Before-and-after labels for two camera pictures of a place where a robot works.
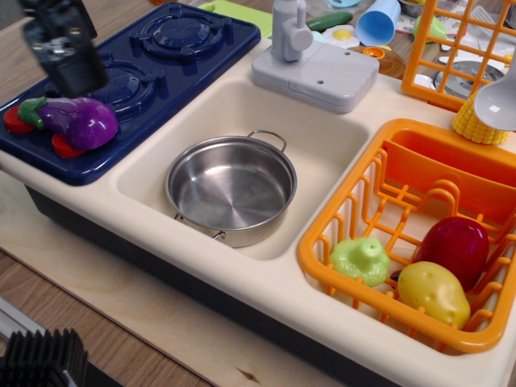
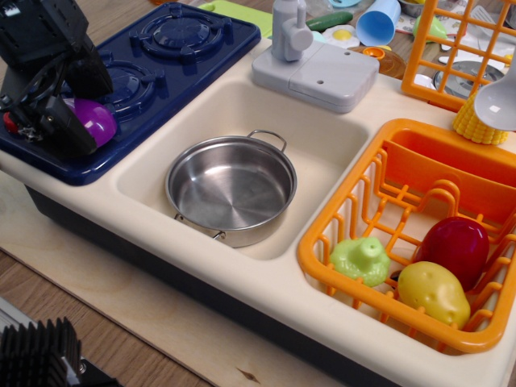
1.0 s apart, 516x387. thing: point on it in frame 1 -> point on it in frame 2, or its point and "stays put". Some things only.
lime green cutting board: [264, 20] stays put
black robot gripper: [61, 33] -> [32, 31]
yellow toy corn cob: [467, 123] stays put
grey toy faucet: [337, 78] stays put
